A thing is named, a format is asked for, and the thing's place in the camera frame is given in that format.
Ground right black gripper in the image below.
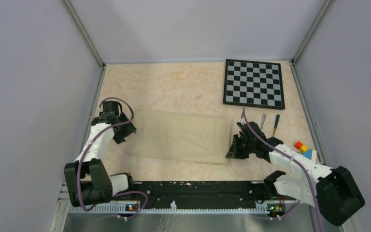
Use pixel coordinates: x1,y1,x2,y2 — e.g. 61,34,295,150
226,134,255,160

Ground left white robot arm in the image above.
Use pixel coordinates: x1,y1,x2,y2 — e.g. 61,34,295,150
64,97,137,211

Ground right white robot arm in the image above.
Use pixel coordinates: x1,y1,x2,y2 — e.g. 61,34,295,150
226,122,366,226

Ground silver knife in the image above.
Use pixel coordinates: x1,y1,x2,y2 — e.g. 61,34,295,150
260,114,267,131

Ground black white checkerboard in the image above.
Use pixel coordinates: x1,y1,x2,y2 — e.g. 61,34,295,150
223,59,285,110

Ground colourful toy blocks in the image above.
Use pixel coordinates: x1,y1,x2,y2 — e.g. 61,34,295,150
294,141,317,161

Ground gold spoon green handle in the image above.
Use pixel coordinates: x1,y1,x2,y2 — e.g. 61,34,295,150
272,114,280,137

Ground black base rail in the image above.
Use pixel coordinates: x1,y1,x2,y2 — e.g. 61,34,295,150
128,181,297,210

